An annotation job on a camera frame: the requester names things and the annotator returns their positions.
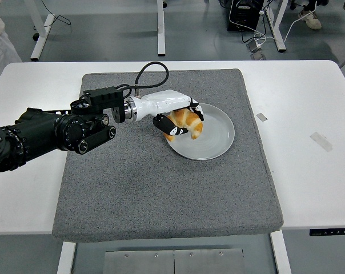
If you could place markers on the grey metal plate with screws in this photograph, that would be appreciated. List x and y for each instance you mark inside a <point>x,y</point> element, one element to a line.
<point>172,262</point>

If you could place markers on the grey fabric mat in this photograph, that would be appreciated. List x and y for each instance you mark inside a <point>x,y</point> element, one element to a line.
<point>161,185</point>

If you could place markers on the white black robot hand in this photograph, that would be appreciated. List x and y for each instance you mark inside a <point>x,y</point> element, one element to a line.
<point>164,100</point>

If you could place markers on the white desk leg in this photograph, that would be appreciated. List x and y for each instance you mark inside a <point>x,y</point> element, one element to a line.
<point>41,42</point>
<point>276,31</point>
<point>160,28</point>

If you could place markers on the black table control panel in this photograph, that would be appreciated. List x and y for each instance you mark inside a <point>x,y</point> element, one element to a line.
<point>332,232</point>

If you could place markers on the person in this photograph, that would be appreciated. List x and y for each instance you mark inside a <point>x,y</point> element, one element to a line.
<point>1,51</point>

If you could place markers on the small clear tape piece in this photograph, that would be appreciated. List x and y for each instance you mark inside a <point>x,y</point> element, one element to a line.
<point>262,117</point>

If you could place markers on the white table leg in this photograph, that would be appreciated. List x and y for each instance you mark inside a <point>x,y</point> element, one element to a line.
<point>281,254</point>
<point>66,258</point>

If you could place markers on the golden croissant bread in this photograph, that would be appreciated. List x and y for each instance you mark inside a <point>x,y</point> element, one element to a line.
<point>194,124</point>

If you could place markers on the black equipment box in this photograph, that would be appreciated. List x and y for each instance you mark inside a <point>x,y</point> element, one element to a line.
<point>244,17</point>

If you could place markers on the small black caster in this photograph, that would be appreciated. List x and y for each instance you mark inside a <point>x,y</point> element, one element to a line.
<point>35,36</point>

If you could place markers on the large clear tape piece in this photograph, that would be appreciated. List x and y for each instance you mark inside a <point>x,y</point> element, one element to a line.
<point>321,141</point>

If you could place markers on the light grey round plate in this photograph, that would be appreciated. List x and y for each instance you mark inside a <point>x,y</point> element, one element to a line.
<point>212,142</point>

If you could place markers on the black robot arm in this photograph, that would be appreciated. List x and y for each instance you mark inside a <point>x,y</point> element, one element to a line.
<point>38,131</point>

